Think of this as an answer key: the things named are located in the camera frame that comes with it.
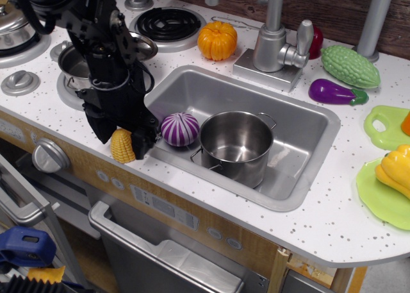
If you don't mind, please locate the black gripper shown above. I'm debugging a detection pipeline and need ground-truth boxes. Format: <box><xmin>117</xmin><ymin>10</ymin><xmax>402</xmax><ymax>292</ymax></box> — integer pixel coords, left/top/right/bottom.
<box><xmin>76</xmin><ymin>73</ymin><xmax>161</xmax><ymax>160</ymax></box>

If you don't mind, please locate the yellow toy corn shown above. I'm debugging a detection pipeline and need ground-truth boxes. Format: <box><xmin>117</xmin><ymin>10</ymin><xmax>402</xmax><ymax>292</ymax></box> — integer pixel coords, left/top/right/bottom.
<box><xmin>110</xmin><ymin>129</ymin><xmax>136</xmax><ymax>163</ymax></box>

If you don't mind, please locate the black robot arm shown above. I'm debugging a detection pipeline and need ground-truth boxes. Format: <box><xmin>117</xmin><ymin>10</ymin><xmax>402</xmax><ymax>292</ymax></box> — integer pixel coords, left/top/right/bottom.
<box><xmin>10</xmin><ymin>0</ymin><xmax>161</xmax><ymax>160</ymax></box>

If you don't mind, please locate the steel pot lid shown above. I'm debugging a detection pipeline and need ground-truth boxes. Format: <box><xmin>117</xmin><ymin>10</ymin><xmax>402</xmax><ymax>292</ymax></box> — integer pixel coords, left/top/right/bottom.
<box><xmin>130</xmin><ymin>32</ymin><xmax>158</xmax><ymax>62</ymax></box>

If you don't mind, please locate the small steel pot on stove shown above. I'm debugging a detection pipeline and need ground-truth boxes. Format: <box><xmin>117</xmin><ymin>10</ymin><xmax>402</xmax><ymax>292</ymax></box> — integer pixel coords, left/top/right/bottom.
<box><xmin>58</xmin><ymin>46</ymin><xmax>91</xmax><ymax>90</ymax></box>

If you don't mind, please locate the large steel pot in sink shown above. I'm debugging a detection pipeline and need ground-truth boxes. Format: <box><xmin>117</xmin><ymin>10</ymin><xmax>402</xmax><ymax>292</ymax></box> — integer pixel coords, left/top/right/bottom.
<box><xmin>190</xmin><ymin>110</ymin><xmax>277</xmax><ymax>188</ymax></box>

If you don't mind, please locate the steel pot with lid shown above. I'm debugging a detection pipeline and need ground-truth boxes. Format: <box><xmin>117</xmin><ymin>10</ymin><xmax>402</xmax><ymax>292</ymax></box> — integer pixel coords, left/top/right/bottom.
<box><xmin>0</xmin><ymin>3</ymin><xmax>36</xmax><ymax>51</ymax></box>

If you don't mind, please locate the purple white striped toy onion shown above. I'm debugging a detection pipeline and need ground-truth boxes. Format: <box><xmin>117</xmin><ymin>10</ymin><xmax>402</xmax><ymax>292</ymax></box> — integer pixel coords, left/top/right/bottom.
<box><xmin>161</xmin><ymin>112</ymin><xmax>200</xmax><ymax>147</ymax></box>

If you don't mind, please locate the grey oven dial knob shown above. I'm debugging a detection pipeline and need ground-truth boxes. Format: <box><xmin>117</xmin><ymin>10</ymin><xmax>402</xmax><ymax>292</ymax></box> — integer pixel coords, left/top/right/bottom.
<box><xmin>31</xmin><ymin>138</ymin><xmax>70</xmax><ymax>173</ymax></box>

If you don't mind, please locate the grey stove knob middle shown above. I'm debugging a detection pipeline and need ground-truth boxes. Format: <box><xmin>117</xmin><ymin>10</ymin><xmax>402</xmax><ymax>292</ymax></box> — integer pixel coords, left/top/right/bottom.
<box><xmin>50</xmin><ymin>40</ymin><xmax>72</xmax><ymax>62</ymax></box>

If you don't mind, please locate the grey stove knob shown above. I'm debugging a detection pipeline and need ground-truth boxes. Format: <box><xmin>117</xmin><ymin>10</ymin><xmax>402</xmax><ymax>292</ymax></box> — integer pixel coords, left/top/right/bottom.
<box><xmin>124</xmin><ymin>0</ymin><xmax>154</xmax><ymax>12</ymax></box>
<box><xmin>50</xmin><ymin>40</ymin><xmax>72</xmax><ymax>62</ymax></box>
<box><xmin>1</xmin><ymin>71</ymin><xmax>40</xmax><ymax>96</ymax></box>

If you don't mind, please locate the grey stove knob left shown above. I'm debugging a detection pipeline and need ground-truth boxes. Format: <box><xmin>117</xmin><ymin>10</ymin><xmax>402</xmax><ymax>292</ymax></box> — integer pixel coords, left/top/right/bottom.
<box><xmin>1</xmin><ymin>71</ymin><xmax>40</xmax><ymax>96</ymax></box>

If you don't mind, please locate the black coil burner right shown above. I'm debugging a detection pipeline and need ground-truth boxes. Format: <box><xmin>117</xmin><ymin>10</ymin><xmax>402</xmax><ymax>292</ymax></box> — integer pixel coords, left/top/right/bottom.
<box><xmin>129</xmin><ymin>7</ymin><xmax>206</xmax><ymax>53</ymax></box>

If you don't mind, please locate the orange toy pumpkin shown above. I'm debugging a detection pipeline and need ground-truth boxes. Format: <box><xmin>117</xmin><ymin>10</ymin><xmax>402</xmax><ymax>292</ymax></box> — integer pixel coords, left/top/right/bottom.
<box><xmin>197</xmin><ymin>21</ymin><xmax>238</xmax><ymax>61</ymax></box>

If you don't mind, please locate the grey stove knob back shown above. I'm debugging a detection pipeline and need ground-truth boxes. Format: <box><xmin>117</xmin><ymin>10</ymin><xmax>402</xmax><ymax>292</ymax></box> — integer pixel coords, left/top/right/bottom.
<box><xmin>124</xmin><ymin>0</ymin><xmax>154</xmax><ymax>12</ymax></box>

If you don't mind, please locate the blue clamp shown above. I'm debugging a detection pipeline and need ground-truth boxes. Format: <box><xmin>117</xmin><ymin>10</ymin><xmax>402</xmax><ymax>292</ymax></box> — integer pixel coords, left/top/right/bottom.
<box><xmin>1</xmin><ymin>226</ymin><xmax>57</xmax><ymax>267</ymax></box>

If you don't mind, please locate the silver toy faucet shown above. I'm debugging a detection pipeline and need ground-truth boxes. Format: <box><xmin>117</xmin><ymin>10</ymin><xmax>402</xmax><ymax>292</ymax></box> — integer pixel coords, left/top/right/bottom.
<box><xmin>233</xmin><ymin>0</ymin><xmax>314</xmax><ymax>92</ymax></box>

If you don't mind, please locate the purple toy eggplant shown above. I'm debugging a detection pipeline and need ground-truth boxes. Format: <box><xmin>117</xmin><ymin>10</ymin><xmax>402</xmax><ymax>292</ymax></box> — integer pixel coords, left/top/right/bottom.
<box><xmin>308</xmin><ymin>79</ymin><xmax>369</xmax><ymax>106</ymax></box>

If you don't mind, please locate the red toy apple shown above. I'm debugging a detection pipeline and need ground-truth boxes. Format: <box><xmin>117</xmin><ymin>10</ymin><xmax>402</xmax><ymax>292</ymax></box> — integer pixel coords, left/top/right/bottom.
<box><xmin>309</xmin><ymin>26</ymin><xmax>324</xmax><ymax>60</ymax></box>

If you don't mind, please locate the green toy bitter gourd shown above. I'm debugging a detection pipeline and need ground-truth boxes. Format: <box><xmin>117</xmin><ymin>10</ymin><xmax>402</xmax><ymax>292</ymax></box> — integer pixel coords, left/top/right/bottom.
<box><xmin>321</xmin><ymin>46</ymin><xmax>381</xmax><ymax>89</ymax></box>

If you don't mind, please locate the grey support pole right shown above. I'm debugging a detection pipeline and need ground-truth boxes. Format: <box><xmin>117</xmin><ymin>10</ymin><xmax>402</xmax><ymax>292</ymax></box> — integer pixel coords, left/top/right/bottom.
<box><xmin>356</xmin><ymin>0</ymin><xmax>391</xmax><ymax>62</ymax></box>

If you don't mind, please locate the green toy cutting board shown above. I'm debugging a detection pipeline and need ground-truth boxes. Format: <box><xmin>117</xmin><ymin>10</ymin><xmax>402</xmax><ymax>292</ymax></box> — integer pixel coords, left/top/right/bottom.
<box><xmin>363</xmin><ymin>105</ymin><xmax>409</xmax><ymax>150</ymax></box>

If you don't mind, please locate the yellow toy bell pepper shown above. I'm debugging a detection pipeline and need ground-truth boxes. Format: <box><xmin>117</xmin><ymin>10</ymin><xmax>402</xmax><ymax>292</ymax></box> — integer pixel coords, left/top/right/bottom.
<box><xmin>375</xmin><ymin>144</ymin><xmax>409</xmax><ymax>199</ymax></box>

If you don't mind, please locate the light green toy plate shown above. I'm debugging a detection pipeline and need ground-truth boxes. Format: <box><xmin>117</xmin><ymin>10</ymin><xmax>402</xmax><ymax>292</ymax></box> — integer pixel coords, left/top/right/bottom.
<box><xmin>356</xmin><ymin>158</ymin><xmax>409</xmax><ymax>231</ymax></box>

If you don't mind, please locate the orange toy piece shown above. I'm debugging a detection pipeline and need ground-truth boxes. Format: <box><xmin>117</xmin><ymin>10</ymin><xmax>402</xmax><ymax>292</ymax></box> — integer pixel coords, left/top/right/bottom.
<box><xmin>400</xmin><ymin>112</ymin><xmax>410</xmax><ymax>136</ymax></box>

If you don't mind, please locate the grey oven door handle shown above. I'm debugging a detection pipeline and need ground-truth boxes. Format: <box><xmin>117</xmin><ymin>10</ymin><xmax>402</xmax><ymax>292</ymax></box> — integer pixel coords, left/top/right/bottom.
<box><xmin>1</xmin><ymin>156</ymin><xmax>50</xmax><ymax>227</ymax></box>

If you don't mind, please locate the grey dishwasher door handle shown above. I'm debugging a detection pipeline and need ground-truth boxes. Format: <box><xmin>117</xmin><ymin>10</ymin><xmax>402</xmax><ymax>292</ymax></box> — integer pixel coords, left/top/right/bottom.
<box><xmin>88</xmin><ymin>201</ymin><xmax>245</xmax><ymax>292</ymax></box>

